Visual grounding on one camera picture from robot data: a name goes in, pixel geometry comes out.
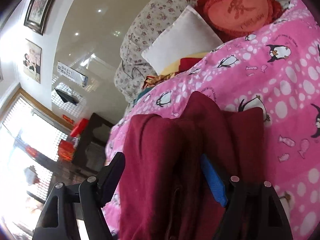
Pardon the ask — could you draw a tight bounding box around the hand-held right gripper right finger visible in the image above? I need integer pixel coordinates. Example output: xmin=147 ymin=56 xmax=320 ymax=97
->
xmin=200 ymin=154 xmax=293 ymax=240

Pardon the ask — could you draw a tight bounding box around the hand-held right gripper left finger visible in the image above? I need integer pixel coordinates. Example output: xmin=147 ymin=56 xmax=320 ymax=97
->
xmin=32 ymin=152 xmax=126 ymax=240

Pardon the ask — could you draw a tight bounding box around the maroon fleece sweater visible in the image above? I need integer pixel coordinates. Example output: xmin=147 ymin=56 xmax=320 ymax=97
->
xmin=119 ymin=91 xmax=264 ymax=240

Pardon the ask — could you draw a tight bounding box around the dark wooden table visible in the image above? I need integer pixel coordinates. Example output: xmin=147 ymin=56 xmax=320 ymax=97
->
xmin=71 ymin=112 xmax=115 ymax=173

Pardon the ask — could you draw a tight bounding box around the red tall gift box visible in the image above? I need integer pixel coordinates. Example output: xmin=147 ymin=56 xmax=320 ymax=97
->
xmin=57 ymin=140 xmax=77 ymax=160

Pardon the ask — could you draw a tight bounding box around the red flat gift box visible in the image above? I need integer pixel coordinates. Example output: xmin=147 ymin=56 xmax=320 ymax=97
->
xmin=70 ymin=119 xmax=88 ymax=137

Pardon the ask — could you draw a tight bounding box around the lattice window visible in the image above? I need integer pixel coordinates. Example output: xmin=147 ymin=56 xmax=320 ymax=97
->
xmin=0 ymin=96 xmax=72 ymax=160

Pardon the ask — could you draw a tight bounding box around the yellow orange patterned cloth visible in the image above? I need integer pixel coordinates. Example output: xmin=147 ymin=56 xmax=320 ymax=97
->
xmin=142 ymin=74 xmax=175 ymax=89

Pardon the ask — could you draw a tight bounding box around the pink penguin blanket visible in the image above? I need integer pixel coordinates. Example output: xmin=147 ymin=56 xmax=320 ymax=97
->
xmin=105 ymin=0 xmax=320 ymax=240

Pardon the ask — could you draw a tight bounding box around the small red cloth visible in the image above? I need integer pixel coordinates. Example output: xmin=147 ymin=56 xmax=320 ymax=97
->
xmin=179 ymin=57 xmax=203 ymax=72

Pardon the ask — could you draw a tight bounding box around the plain yellow cloth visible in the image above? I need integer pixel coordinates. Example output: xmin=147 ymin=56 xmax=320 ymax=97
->
xmin=159 ymin=52 xmax=208 ymax=77

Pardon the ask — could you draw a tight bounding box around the white pillow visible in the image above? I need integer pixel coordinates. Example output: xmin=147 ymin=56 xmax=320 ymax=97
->
xmin=141 ymin=5 xmax=224 ymax=75

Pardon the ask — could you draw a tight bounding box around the floral patterned quilt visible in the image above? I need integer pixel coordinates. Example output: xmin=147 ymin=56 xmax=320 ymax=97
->
xmin=114 ymin=0 xmax=238 ymax=104

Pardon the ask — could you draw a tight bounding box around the red heart cushion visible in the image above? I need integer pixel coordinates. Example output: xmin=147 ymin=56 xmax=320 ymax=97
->
xmin=197 ymin=0 xmax=283 ymax=43

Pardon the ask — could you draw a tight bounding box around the framed picture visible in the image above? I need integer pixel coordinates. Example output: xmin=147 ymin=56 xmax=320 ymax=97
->
xmin=24 ymin=0 xmax=65 ymax=35

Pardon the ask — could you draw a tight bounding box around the black cable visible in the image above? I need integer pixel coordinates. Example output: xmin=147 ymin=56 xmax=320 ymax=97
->
xmin=129 ymin=66 xmax=143 ymax=80

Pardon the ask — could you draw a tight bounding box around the wall calendar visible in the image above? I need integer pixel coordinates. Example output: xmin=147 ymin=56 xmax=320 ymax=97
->
xmin=57 ymin=61 xmax=88 ymax=87

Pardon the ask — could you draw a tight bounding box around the wall poster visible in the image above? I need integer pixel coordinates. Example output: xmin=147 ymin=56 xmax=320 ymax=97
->
xmin=23 ymin=39 xmax=42 ymax=83

